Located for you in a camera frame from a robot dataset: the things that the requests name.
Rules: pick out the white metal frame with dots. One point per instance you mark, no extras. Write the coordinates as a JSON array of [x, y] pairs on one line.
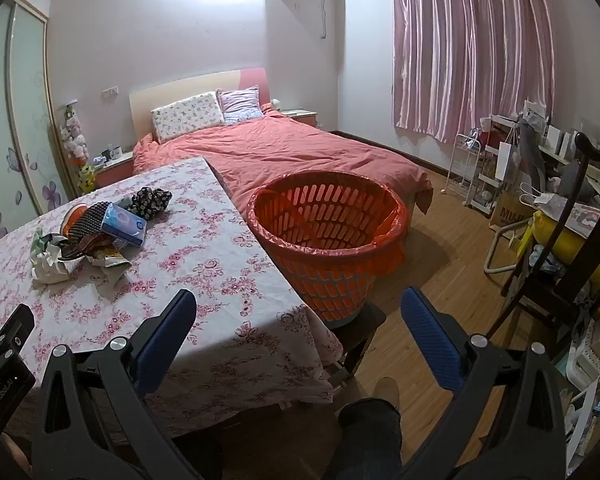
[[497, 260]]

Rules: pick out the hanging plush toys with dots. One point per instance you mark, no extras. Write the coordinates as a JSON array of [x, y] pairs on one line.
[[75, 135]]

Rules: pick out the brown paper bag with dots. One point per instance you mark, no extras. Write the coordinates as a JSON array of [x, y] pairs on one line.
[[507, 210]]

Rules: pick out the coral duvet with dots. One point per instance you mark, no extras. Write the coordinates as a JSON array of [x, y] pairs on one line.
[[280, 155]]

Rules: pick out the white mug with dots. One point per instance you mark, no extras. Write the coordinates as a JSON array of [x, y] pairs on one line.
[[115, 151]]

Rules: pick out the pink nightstand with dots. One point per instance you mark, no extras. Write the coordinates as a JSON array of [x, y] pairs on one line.
[[302, 117], [112, 170]]

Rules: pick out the crumpled white paper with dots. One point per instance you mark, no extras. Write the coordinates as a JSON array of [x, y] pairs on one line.
[[47, 262]]

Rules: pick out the yellow tub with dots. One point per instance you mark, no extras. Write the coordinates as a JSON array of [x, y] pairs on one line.
[[565, 240]]

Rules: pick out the floral tablecloth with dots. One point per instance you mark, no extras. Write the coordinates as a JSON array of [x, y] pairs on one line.
[[190, 285]]

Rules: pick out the black mesh cloth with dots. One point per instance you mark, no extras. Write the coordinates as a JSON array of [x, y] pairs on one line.
[[89, 221]]

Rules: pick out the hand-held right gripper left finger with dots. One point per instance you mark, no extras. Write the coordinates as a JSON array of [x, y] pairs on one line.
[[167, 332]]

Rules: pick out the striped pillow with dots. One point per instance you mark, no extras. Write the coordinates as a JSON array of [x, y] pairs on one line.
[[240, 105]]

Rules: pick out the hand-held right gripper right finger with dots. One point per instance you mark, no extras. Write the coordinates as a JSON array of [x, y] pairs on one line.
[[430, 335]]

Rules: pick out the floral pillow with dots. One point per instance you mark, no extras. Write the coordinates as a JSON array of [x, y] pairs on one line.
[[187, 115]]

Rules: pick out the white storage cart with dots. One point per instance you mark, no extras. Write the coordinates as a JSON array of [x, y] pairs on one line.
[[487, 180]]

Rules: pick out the person's leg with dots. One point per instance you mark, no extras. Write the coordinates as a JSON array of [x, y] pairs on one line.
[[365, 435]]

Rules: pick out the cream pink bed headboard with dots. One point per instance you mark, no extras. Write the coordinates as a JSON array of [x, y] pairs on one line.
[[180, 90]]

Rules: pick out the brown striped wrapper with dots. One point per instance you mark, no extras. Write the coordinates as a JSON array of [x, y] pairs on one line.
[[80, 249]]

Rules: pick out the crumpled yellow snack wrapper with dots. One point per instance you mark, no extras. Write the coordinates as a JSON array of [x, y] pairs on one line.
[[107, 260]]

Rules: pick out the orange plastic basket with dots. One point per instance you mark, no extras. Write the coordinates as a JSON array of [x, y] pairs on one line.
[[325, 260]]

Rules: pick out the yellow plush toy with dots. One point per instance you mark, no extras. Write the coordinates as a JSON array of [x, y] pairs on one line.
[[86, 177]]

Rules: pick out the orange instant noodle cup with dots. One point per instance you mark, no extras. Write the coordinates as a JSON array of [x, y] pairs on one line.
[[71, 212]]

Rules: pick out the pink curtain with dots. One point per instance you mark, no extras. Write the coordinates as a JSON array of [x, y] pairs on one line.
[[470, 45]]

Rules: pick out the dark wooden chair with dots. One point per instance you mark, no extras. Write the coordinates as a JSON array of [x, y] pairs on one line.
[[575, 260]]

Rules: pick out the dark wooden stool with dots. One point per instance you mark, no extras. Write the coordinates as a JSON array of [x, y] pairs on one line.
[[360, 330]]

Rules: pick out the glass door wardrobe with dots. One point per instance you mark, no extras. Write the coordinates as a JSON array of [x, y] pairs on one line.
[[15, 135]]

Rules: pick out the white paper bag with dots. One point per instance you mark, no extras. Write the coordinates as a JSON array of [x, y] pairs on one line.
[[505, 160]]

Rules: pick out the black floral cloth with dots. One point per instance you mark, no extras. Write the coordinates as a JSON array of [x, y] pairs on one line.
[[150, 201]]

